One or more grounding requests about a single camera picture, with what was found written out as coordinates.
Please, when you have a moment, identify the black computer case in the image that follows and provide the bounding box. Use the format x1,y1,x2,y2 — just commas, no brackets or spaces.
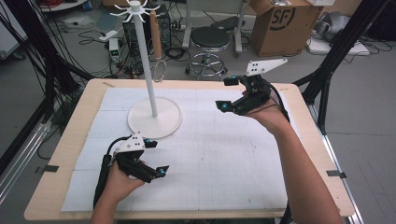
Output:
121,11,172,51

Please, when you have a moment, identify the grey crumpled bag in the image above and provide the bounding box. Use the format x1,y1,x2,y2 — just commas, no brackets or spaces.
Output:
314,11,352,41

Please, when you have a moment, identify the white gridded foam mat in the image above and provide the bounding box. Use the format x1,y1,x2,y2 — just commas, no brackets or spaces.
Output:
61,87,290,213

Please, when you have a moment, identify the white hook rack stand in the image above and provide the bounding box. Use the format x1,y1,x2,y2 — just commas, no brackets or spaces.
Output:
110,0,184,140

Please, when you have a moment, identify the white flat board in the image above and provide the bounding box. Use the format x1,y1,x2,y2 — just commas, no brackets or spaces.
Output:
306,36,372,57

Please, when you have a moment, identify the person's left hand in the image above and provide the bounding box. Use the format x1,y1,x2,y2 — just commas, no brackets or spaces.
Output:
103,160,148,202

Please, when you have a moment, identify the metal strainer with wooden handle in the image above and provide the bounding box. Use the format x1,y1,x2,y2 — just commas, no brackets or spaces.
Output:
149,10,168,84

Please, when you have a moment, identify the black metal frame post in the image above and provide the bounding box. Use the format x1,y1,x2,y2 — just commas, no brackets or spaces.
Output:
0,0,94,117
293,0,390,135

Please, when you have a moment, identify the black tape strip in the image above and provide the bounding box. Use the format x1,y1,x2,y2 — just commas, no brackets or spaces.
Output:
35,164,60,175
326,170,347,179

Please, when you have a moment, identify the white power strip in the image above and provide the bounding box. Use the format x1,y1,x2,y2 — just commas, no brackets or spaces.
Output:
98,29,120,43

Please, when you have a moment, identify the small device with green display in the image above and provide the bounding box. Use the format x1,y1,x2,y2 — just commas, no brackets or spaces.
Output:
108,37,121,63

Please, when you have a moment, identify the brown cardboard box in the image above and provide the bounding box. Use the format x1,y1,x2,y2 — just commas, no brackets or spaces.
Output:
249,0,325,58

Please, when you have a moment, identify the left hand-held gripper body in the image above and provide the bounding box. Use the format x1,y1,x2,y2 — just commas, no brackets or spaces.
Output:
114,132,159,184

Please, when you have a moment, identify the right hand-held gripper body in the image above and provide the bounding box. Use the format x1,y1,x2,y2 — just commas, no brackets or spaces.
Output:
232,57,289,117

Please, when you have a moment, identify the black round stool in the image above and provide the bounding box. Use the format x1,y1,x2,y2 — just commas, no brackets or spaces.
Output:
185,26,232,82

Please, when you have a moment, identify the aluminium rail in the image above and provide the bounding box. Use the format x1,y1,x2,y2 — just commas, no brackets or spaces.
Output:
307,104,365,224
0,120,54,204

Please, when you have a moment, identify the black sleeved cable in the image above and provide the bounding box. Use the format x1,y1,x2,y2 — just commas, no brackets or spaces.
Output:
92,135,133,210

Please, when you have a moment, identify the person's right hand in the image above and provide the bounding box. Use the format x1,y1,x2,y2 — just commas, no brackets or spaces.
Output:
242,90,292,137

